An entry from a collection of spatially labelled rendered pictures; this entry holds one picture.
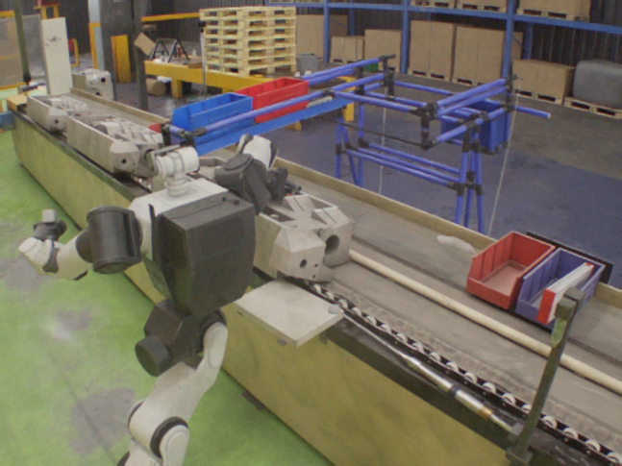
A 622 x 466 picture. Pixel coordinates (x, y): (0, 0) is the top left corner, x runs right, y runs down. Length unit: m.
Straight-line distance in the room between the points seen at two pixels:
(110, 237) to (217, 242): 0.26
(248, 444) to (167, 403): 0.78
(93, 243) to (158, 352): 0.37
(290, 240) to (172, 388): 0.60
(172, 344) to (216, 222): 0.39
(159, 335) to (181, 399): 0.23
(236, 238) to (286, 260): 0.43
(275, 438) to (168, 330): 1.01
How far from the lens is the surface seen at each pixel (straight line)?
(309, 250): 1.67
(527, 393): 1.50
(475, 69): 11.37
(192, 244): 1.17
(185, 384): 1.53
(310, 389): 1.90
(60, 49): 7.57
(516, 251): 2.07
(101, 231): 1.23
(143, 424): 1.57
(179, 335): 1.40
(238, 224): 1.23
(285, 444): 2.25
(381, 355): 1.50
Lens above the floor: 1.73
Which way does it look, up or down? 26 degrees down
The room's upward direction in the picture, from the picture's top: straight up
